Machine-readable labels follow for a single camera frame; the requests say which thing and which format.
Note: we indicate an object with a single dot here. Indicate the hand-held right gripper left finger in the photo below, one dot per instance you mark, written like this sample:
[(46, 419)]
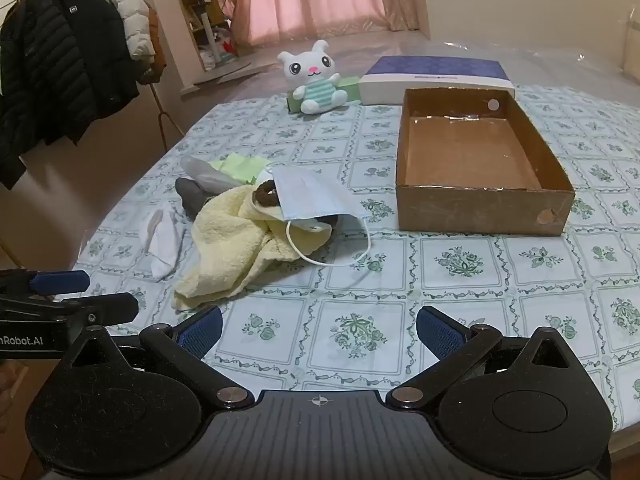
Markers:
[(202, 334)]

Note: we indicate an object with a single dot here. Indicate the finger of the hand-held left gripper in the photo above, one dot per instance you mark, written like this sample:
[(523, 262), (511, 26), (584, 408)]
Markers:
[(107, 308), (60, 282)]

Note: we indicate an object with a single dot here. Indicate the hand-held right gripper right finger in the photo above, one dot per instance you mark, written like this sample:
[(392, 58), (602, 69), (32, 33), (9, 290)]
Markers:
[(440, 334)]

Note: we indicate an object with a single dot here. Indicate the white sock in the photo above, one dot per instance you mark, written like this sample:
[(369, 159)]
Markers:
[(165, 240)]

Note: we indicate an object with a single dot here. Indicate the dark grey sock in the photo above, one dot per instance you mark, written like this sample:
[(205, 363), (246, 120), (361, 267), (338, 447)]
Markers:
[(192, 200)]

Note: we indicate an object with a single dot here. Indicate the brown scrunchie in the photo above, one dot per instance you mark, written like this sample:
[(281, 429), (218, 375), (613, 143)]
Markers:
[(260, 196)]

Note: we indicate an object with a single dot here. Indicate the light grey cloth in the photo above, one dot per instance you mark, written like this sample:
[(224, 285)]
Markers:
[(205, 172)]

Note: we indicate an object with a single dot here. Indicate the light green cloth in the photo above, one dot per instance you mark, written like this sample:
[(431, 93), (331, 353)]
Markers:
[(240, 166)]

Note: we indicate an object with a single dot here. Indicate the blue face mask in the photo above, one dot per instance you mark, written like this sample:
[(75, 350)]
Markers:
[(310, 192)]

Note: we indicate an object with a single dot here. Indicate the brown cardboard box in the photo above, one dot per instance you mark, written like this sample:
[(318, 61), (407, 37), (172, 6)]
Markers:
[(470, 155)]

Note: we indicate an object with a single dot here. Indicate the green floral printed cloth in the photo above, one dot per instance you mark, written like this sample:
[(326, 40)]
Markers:
[(350, 280)]

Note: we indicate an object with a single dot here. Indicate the black puffer jacket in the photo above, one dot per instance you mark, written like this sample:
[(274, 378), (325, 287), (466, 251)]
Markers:
[(30, 85), (95, 55)]

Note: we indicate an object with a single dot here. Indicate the brown jacket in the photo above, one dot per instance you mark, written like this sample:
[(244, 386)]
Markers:
[(157, 45)]

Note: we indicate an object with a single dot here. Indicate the green carton box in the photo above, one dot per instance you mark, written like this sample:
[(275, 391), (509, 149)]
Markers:
[(350, 90)]

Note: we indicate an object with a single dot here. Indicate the blue and white flat box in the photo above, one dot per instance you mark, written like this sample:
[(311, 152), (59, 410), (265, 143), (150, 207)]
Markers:
[(435, 72)]

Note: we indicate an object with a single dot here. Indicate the white puffer jacket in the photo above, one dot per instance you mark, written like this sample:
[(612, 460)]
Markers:
[(132, 15)]

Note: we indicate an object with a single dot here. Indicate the white plush bunny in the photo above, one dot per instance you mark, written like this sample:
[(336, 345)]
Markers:
[(312, 75)]

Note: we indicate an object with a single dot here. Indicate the red white toy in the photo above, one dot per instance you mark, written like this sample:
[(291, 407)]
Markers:
[(229, 46)]

